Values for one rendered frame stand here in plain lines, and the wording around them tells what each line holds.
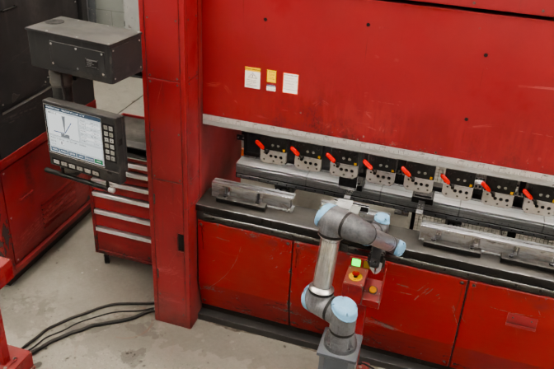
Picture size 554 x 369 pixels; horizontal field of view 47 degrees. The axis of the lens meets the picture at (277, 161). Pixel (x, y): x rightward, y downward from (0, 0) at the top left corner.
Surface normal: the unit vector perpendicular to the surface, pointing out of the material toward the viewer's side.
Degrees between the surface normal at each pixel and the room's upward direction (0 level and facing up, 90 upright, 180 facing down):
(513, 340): 90
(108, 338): 0
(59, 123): 90
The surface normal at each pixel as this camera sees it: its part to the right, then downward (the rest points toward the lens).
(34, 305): 0.04, -0.89
